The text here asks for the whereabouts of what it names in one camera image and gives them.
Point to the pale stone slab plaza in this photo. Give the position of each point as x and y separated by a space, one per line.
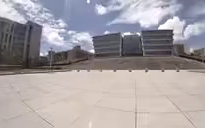
103 90

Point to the row of bollards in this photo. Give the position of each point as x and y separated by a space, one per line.
130 70

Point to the low brown building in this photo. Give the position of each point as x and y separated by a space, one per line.
73 54

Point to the wide stone steps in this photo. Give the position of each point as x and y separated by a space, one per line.
136 62

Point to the pole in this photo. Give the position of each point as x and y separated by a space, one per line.
50 58

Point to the grey multi-block building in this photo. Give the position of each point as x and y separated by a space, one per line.
156 43

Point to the distant buildings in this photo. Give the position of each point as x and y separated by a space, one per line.
178 49

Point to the low raised stone platform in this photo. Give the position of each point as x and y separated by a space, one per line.
20 70

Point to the large grey office building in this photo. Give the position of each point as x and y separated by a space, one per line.
18 40

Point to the dark low wall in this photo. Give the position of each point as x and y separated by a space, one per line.
198 58

